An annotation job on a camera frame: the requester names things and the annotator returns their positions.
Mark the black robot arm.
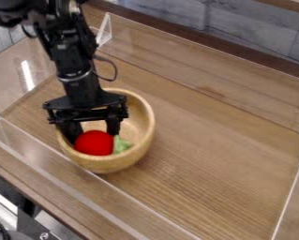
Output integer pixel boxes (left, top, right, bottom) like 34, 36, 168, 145
0, 0, 130, 142

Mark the black metal table bracket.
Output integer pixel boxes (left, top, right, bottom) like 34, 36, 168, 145
0, 210, 59, 240

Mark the clear acrylic corner bracket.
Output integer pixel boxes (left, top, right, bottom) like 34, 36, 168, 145
97, 13, 113, 47

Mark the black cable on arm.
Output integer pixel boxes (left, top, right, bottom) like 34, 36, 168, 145
90, 54, 119, 83

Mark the wooden bowl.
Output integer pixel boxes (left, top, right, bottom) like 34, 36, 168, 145
57, 88, 156, 174

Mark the clear acrylic tray wall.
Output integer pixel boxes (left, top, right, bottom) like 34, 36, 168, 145
0, 117, 201, 240

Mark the red plush fruit green stem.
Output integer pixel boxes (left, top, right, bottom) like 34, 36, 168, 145
74, 130, 131, 156

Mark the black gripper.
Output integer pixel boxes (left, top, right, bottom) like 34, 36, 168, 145
43, 73, 130, 144

